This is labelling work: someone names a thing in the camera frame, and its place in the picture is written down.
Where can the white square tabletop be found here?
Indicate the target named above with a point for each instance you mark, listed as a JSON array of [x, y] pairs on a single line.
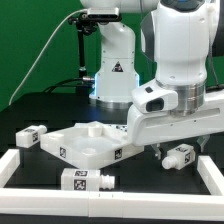
[[91, 145]]

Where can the white fiducial tag sheet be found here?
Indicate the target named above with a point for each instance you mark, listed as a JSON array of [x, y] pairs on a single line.
[[119, 127]]

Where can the white obstacle fence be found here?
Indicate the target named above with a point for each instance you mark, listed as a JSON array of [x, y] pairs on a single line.
[[208, 207]]

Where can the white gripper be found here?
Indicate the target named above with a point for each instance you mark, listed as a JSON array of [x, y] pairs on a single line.
[[147, 129]]

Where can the background camera on stand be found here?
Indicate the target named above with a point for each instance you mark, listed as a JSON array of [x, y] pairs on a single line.
[[86, 24]]

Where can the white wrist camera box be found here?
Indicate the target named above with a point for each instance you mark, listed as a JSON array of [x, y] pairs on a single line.
[[150, 97]]

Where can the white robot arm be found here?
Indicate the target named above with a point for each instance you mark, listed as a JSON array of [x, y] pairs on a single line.
[[178, 35]]

